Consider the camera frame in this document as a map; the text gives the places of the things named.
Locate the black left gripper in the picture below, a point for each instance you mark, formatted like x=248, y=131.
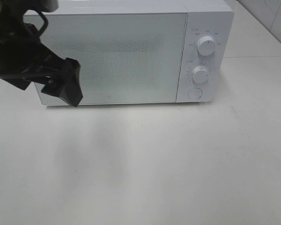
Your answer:
x=24, y=59

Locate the white microwave door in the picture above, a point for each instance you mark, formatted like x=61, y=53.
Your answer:
x=125, y=59

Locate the round door release button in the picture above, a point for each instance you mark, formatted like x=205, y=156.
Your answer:
x=195, y=93

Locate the white dial knob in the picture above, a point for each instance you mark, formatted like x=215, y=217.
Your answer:
x=206, y=45
x=200, y=74

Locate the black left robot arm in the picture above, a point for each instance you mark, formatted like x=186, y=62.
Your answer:
x=29, y=10

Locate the white microwave oven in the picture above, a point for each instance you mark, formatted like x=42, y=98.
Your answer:
x=203, y=17

